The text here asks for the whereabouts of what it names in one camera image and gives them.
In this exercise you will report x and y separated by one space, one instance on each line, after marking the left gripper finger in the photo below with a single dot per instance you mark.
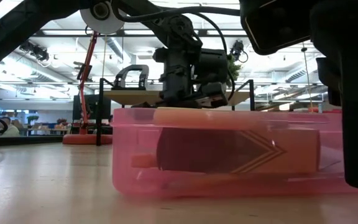
151 105
182 105

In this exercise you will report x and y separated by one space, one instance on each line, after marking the green yellow crayon box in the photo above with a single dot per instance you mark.
197 149

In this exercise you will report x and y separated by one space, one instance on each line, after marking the pink translucent plastic pencil case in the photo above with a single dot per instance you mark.
129 183

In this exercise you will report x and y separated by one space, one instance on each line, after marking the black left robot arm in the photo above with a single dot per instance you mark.
17 34

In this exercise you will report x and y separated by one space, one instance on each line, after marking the potted green plant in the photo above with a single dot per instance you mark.
234 68

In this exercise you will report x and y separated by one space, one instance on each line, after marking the black monitor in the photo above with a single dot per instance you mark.
89 107

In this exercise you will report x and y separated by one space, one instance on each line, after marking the black ceiling spotlight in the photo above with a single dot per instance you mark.
40 53
237 49
26 46

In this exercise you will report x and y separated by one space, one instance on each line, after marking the red stand with round base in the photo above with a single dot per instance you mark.
85 77

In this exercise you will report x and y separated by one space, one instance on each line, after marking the background work desk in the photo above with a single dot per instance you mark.
45 128

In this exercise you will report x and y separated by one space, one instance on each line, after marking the person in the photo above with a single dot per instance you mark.
11 130

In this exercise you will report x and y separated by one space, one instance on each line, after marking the wooden shelf with black frame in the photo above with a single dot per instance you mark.
126 96

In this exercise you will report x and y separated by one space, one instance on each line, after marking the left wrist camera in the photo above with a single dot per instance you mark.
214 95

